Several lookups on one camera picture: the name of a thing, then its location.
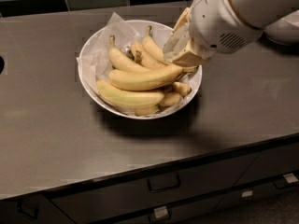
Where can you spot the black middle drawer handle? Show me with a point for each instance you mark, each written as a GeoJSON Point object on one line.
{"type": "Point", "coordinates": [161, 183]}

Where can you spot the right dark drawer front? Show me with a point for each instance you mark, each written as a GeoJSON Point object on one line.
{"type": "Point", "coordinates": [272, 162]}

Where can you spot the small banana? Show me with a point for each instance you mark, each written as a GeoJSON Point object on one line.
{"type": "Point", "coordinates": [147, 110]}
{"type": "Point", "coordinates": [170, 99]}
{"type": "Point", "coordinates": [181, 88]}

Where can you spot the lower dark drawer front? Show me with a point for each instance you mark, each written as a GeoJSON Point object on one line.
{"type": "Point", "coordinates": [200, 205]}

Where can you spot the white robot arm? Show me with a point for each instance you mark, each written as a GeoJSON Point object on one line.
{"type": "Point", "coordinates": [261, 13]}

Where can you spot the small lower right banana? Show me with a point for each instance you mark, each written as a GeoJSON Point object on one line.
{"type": "Point", "coordinates": [170, 99]}

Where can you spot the white label on drawer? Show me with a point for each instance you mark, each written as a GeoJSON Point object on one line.
{"type": "Point", "coordinates": [161, 212]}
{"type": "Point", "coordinates": [291, 178]}

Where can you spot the long upper middle banana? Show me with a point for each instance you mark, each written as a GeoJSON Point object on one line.
{"type": "Point", "coordinates": [121, 61]}

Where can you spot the white label on lower drawer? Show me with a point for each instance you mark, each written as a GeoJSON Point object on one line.
{"type": "Point", "coordinates": [161, 212]}

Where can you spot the black right drawer handle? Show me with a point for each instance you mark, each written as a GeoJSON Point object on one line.
{"type": "Point", "coordinates": [282, 184]}

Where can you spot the white label on right drawer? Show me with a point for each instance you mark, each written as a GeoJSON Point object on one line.
{"type": "Point", "coordinates": [291, 178]}

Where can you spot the black left drawer handle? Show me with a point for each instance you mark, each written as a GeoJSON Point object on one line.
{"type": "Point", "coordinates": [26, 210]}

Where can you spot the small white label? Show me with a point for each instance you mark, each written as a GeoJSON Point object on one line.
{"type": "Point", "coordinates": [246, 193]}

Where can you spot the front yellow-green banana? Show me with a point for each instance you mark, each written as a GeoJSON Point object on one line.
{"type": "Point", "coordinates": [130, 99]}

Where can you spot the white paper liner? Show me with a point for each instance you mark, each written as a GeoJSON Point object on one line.
{"type": "Point", "coordinates": [109, 36]}

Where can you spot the middle dark drawer front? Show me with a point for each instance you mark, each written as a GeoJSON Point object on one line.
{"type": "Point", "coordinates": [105, 204]}

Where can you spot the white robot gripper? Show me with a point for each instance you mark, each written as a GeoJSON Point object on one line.
{"type": "Point", "coordinates": [218, 20]}

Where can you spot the dark drawer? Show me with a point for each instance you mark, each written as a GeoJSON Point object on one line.
{"type": "Point", "coordinates": [272, 162]}
{"type": "Point", "coordinates": [105, 204]}
{"type": "Point", "coordinates": [48, 212]}
{"type": "Point", "coordinates": [200, 205]}

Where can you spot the left dark drawer front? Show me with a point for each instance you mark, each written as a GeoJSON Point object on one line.
{"type": "Point", "coordinates": [48, 212]}

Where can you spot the black drawer handle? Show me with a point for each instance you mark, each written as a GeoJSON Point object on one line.
{"type": "Point", "coordinates": [282, 184]}
{"type": "Point", "coordinates": [161, 183]}
{"type": "Point", "coordinates": [26, 210]}

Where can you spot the white bowl at back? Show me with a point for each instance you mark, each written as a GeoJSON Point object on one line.
{"type": "Point", "coordinates": [285, 31]}

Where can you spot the yellow banana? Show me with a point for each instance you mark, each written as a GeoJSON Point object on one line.
{"type": "Point", "coordinates": [152, 48]}
{"type": "Point", "coordinates": [146, 81]}

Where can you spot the large white bowl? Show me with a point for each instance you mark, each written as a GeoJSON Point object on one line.
{"type": "Point", "coordinates": [90, 53]}

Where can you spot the short back middle banana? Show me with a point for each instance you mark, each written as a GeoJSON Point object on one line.
{"type": "Point", "coordinates": [143, 58]}

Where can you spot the small bottom banana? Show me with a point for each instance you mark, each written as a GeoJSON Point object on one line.
{"type": "Point", "coordinates": [147, 110]}

